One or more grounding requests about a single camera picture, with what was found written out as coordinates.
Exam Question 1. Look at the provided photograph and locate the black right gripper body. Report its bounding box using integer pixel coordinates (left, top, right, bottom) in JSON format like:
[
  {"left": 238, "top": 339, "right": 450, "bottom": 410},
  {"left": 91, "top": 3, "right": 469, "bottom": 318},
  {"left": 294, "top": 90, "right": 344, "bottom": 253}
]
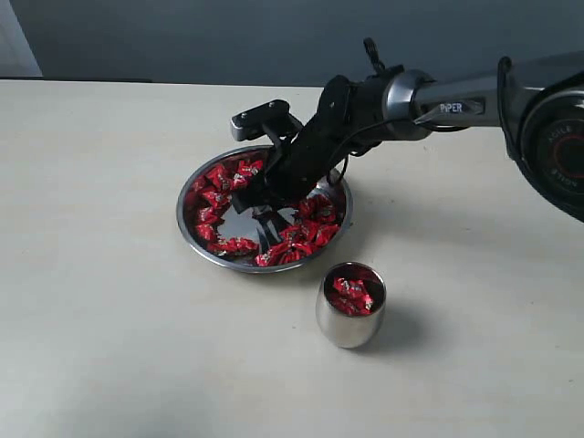
[{"left": 259, "top": 75, "right": 388, "bottom": 205}]

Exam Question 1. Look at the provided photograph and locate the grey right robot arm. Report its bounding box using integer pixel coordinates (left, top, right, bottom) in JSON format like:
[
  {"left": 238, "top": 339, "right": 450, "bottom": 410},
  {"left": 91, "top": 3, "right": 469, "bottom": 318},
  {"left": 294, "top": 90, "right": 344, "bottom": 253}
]
[{"left": 232, "top": 39, "right": 583, "bottom": 219}]

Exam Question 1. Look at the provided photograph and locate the round stainless steel plate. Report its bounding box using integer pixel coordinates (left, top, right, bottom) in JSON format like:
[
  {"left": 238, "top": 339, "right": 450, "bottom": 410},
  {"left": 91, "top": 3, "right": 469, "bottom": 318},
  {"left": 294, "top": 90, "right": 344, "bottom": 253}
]
[{"left": 176, "top": 145, "right": 353, "bottom": 274}]

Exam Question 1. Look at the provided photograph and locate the stainless steel cup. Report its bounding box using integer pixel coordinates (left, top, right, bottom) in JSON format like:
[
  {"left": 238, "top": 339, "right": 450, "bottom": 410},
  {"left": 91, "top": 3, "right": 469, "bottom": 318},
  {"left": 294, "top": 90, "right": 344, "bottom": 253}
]
[{"left": 316, "top": 262, "right": 386, "bottom": 349}]

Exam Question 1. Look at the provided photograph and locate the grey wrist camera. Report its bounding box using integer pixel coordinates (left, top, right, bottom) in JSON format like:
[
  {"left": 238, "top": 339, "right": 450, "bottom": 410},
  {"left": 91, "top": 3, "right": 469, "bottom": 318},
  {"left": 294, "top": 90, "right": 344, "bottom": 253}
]
[{"left": 230, "top": 99, "right": 303, "bottom": 141}]

